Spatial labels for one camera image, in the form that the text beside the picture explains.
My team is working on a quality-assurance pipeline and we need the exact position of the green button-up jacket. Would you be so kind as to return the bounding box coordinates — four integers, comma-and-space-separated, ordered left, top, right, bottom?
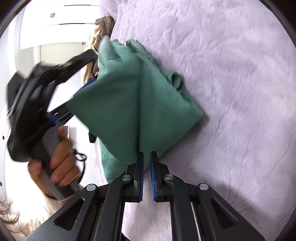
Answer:
67, 36, 204, 182

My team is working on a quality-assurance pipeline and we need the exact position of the person's left hand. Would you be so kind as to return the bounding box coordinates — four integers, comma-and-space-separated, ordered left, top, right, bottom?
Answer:
28, 126, 81, 198

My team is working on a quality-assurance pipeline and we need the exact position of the beige knitted garment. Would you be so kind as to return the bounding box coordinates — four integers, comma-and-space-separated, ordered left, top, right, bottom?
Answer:
82, 20, 101, 84

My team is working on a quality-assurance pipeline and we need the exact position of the grey-brown knitted garment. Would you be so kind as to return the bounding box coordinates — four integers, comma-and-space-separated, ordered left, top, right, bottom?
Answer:
94, 16, 115, 44

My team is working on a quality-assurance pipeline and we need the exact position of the white puffer jacket sleeve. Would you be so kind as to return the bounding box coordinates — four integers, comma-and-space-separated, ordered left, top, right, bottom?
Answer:
13, 194, 62, 240

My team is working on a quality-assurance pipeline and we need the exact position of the purple embossed bedspread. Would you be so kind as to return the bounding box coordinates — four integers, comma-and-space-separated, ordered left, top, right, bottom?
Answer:
101, 1, 295, 240

